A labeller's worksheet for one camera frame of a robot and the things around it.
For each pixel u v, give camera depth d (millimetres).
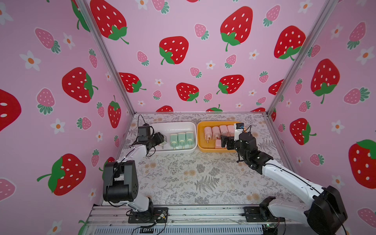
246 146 592
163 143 929
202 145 1014
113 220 729
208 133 984
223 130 1005
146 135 720
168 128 1108
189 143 975
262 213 656
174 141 955
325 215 418
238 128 689
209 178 862
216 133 984
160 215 716
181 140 958
